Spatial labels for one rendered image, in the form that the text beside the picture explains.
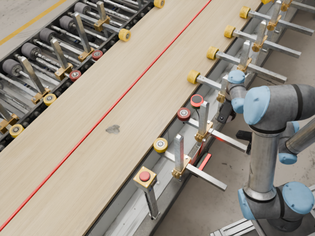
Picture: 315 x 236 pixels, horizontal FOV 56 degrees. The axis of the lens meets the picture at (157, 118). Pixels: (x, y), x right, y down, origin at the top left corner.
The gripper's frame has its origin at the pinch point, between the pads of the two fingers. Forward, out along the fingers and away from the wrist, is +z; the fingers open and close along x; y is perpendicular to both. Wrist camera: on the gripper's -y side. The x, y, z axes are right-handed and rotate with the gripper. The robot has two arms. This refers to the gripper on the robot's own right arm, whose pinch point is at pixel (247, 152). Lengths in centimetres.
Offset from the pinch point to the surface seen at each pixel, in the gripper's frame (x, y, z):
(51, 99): -35, -120, -8
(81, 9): 51, -176, -2
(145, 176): -55, -27, -40
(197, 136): -8.3, -28.0, -4.3
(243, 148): -0.6, -2.8, -3.4
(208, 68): 40, -47, -7
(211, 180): -25.6, -9.2, 0.3
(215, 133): -0.3, -20.4, -3.4
